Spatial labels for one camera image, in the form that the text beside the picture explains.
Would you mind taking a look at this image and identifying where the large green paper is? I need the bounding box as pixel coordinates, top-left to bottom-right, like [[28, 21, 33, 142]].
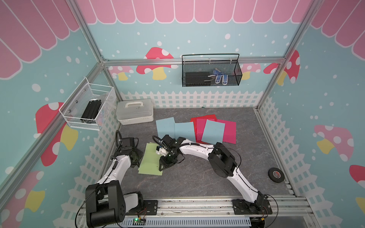
[[138, 156, 163, 176]]

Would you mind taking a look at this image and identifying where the blue paper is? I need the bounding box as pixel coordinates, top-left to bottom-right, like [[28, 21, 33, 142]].
[[202, 120, 225, 144], [156, 117, 175, 139], [175, 122, 196, 142]]

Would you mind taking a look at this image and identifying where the small green paper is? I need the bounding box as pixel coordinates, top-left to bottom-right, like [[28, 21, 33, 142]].
[[144, 143, 161, 164]]

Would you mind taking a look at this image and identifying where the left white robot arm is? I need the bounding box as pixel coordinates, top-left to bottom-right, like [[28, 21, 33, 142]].
[[85, 130, 145, 228]]

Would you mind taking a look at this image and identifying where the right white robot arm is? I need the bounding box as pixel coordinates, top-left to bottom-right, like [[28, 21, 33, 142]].
[[152, 135, 272, 217]]

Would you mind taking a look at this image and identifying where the white plastic storage box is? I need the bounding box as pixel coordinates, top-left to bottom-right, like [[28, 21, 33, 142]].
[[116, 99, 154, 125]]

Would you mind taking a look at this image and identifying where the magenta paper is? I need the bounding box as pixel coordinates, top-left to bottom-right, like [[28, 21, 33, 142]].
[[196, 118, 216, 143], [217, 119, 237, 144]]

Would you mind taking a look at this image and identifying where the red paper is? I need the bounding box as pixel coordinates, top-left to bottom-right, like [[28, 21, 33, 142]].
[[191, 115, 217, 125]]

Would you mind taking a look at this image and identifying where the green lit circuit board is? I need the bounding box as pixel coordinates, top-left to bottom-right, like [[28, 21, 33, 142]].
[[132, 218, 146, 226]]

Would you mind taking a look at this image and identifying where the black box in mesh basket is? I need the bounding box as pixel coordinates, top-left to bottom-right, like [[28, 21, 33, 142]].
[[183, 72, 213, 87]]

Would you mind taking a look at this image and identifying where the blue white item in basket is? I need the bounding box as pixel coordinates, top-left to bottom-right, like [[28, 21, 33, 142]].
[[208, 68, 229, 86]]

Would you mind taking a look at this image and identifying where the black tape roll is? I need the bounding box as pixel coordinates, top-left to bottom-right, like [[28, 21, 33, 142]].
[[268, 167, 285, 183]]

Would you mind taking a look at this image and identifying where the black block in wire basket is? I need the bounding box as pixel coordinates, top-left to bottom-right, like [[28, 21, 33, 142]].
[[80, 100, 102, 124]]

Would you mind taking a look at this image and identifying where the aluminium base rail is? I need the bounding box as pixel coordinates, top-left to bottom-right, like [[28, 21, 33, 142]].
[[76, 196, 317, 228]]

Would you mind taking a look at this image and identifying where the white wire wall basket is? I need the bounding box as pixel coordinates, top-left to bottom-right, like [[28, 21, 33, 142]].
[[59, 78, 117, 131]]

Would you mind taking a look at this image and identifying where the black mesh wall basket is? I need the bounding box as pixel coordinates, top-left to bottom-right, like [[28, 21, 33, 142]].
[[181, 53, 242, 87]]

